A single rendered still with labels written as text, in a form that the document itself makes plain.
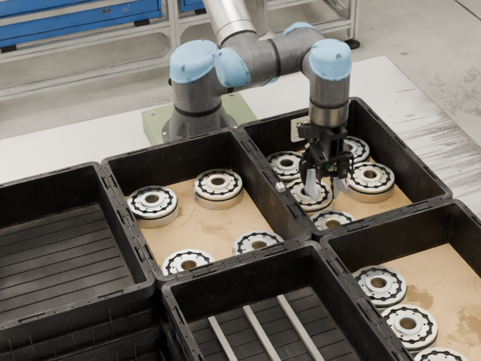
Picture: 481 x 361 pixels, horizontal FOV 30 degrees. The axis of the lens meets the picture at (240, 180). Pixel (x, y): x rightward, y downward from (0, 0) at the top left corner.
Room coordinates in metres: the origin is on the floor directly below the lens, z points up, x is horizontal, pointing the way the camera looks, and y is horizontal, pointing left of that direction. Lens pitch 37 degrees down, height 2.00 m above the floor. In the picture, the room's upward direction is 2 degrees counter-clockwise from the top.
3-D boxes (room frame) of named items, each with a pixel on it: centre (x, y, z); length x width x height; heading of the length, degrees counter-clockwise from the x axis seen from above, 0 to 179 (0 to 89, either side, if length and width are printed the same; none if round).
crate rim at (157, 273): (1.36, 0.08, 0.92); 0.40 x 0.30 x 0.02; 21
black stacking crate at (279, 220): (1.36, 0.08, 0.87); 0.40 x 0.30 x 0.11; 21
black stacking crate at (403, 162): (1.47, -0.20, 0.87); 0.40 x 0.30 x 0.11; 21
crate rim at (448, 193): (1.47, -0.20, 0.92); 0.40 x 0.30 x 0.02; 21
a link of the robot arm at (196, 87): (1.83, 0.09, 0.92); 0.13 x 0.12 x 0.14; 109
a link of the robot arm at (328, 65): (1.44, -0.17, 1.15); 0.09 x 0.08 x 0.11; 19
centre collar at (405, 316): (1.07, -0.28, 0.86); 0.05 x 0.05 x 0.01
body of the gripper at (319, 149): (1.43, -0.18, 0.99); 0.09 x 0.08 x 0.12; 16
